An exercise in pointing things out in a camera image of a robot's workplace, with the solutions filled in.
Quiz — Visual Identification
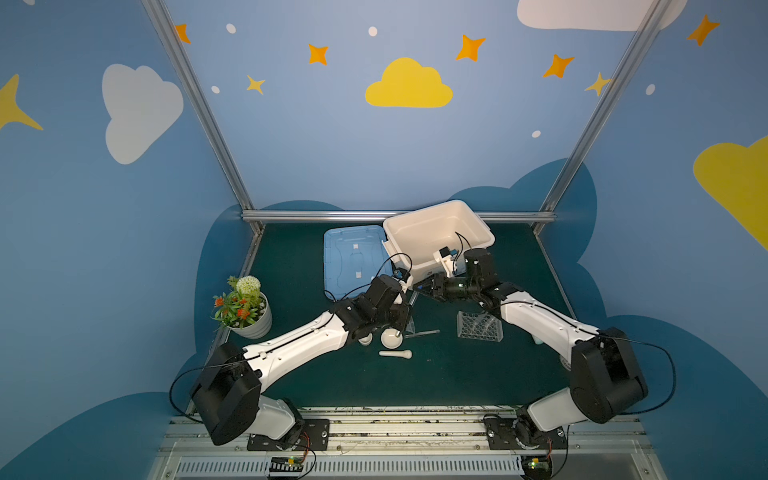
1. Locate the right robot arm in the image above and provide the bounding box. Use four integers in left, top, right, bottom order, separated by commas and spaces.
413, 248, 678, 445

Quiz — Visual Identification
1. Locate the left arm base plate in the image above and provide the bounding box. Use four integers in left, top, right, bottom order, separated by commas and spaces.
247, 419, 330, 451

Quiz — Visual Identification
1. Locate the white ceramic pestle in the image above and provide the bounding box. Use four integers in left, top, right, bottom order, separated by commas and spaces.
378, 350, 413, 360

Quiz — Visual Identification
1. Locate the white ceramic mortar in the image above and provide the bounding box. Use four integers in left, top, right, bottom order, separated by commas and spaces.
380, 328, 404, 350

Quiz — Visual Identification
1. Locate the light blue bin lid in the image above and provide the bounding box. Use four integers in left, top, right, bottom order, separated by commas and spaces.
323, 225, 392, 300

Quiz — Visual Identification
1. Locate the clear test tube rack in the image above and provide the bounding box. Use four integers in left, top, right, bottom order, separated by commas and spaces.
457, 311, 503, 343

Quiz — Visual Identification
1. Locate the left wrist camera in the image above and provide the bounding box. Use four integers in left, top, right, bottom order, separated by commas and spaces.
392, 268, 413, 292

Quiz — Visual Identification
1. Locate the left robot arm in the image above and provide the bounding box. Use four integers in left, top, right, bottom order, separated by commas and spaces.
190, 274, 412, 448

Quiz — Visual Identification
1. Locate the white plastic storage bin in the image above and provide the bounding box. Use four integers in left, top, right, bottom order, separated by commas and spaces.
383, 200, 495, 288

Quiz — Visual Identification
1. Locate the aluminium frame rail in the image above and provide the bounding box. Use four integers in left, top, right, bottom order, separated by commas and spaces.
241, 209, 556, 224

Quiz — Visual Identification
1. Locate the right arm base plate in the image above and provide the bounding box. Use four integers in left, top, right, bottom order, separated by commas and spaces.
482, 414, 567, 450

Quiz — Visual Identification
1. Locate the potted artificial flower plant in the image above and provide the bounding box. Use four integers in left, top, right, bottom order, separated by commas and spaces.
212, 275, 272, 340

